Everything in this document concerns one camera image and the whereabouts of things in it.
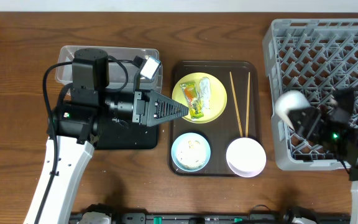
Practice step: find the left wooden chopstick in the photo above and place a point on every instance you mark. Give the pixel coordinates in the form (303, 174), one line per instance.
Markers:
(236, 105)

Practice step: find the white wrapper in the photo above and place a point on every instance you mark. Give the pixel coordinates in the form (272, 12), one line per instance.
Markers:
(205, 92)

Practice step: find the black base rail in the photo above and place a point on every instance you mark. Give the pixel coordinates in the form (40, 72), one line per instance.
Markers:
(99, 213)

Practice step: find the pink white bowl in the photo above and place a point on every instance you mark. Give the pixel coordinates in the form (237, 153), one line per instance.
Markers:
(246, 157)

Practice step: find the right wooden chopstick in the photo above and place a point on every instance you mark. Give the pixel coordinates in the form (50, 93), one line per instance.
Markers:
(248, 106)

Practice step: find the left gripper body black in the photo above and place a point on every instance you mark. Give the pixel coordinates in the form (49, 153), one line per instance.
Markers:
(138, 107)

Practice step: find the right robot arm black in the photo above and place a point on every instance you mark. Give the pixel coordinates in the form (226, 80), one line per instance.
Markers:
(332, 131)

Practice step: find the white cup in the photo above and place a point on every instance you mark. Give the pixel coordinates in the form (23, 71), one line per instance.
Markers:
(291, 100)

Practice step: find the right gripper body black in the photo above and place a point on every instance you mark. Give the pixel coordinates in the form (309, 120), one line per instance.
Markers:
(317, 123)

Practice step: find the rice leftovers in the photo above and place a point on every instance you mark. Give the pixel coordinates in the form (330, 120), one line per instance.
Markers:
(191, 154)

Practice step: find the black tray bin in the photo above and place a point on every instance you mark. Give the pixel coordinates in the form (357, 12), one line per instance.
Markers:
(109, 126)

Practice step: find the yellow plate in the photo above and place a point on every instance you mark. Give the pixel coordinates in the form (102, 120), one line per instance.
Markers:
(217, 101)

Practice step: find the orange green snack wrapper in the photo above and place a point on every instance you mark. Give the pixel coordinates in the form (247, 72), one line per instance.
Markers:
(192, 97)

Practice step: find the blue bowl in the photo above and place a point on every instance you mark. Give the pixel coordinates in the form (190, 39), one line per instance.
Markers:
(190, 136)

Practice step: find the brown serving tray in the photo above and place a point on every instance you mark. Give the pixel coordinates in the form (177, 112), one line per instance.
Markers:
(223, 130)

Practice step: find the wooden chopstick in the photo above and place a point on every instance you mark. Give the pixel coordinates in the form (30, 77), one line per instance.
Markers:
(236, 105)
(248, 106)

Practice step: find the clear plastic bin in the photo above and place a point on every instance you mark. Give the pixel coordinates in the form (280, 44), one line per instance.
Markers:
(63, 75)

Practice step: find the grey dishwasher rack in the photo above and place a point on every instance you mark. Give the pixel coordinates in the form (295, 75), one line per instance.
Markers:
(313, 56)

